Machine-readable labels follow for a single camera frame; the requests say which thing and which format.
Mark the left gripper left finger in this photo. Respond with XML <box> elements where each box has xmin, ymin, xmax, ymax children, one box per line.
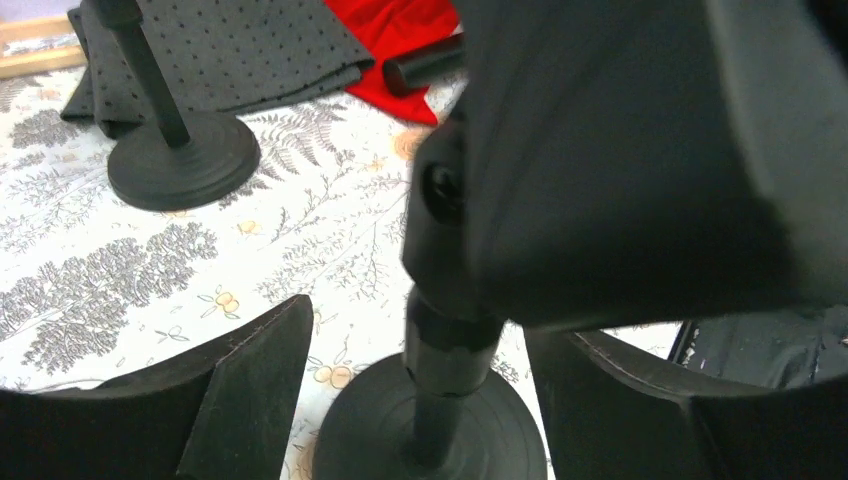
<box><xmin>1</xmin><ymin>295</ymin><xmax>313</xmax><ymax>480</ymax></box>

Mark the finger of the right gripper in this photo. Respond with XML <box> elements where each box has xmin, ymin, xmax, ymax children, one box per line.
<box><xmin>457</xmin><ymin>1</ymin><xmax>847</xmax><ymax>328</ymax></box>

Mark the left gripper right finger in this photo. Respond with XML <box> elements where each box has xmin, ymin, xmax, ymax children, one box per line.
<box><xmin>524</xmin><ymin>330</ymin><xmax>847</xmax><ymax>480</ymax></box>

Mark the black mic stand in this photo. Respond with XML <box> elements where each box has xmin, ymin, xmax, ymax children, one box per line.
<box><xmin>312</xmin><ymin>102</ymin><xmax>548</xmax><ymax>480</ymax></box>
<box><xmin>93</xmin><ymin>1</ymin><xmax>261</xmax><ymax>211</ymax></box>

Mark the black mic stand back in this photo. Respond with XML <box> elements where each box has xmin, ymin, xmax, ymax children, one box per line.
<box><xmin>93</xmin><ymin>1</ymin><xmax>261</xmax><ymax>211</ymax></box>

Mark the floral table mat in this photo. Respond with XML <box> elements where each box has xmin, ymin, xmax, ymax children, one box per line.
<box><xmin>0</xmin><ymin>33</ymin><xmax>684</xmax><ymax>480</ymax></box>

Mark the plain black microphone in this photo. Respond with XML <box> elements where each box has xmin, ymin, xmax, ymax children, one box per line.
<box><xmin>382</xmin><ymin>32</ymin><xmax>465</xmax><ymax>97</ymax></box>

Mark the red t-shirt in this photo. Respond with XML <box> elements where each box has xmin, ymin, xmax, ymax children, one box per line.
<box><xmin>325</xmin><ymin>0</ymin><xmax>459</xmax><ymax>126</ymax></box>

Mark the grey dotted cloth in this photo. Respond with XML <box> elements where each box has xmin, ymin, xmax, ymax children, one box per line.
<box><xmin>60</xmin><ymin>0</ymin><xmax>374</xmax><ymax>137</ymax></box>

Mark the wooden clothes rack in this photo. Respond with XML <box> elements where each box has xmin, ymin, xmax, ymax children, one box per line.
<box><xmin>0</xmin><ymin>14</ymin><xmax>87</xmax><ymax>81</ymax></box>

